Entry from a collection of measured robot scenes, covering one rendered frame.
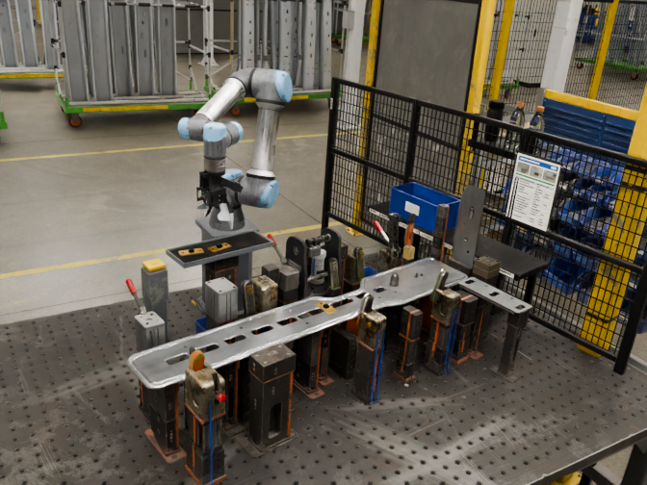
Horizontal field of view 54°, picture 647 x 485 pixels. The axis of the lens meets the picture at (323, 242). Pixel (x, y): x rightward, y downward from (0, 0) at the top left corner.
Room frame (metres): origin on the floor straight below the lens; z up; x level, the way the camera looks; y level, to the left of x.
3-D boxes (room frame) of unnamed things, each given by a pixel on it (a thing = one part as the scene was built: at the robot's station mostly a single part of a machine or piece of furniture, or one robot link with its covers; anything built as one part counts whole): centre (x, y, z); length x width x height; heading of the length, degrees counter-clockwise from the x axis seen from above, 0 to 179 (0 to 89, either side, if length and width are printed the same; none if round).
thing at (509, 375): (2.11, -0.74, 0.84); 0.11 x 0.06 x 0.29; 41
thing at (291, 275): (2.12, 0.13, 0.89); 0.13 x 0.11 x 0.38; 41
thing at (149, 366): (1.97, -0.02, 1.00); 1.38 x 0.22 x 0.02; 131
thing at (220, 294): (1.90, 0.33, 0.90); 0.13 x 0.10 x 0.41; 41
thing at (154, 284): (1.93, 0.56, 0.92); 0.08 x 0.08 x 0.44; 41
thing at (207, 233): (2.46, 0.41, 0.90); 0.21 x 0.21 x 0.40; 32
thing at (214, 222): (2.46, 0.41, 1.15); 0.15 x 0.15 x 0.10
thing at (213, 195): (2.07, 0.39, 1.40); 0.09 x 0.08 x 0.12; 137
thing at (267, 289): (2.00, 0.20, 0.89); 0.13 x 0.11 x 0.38; 41
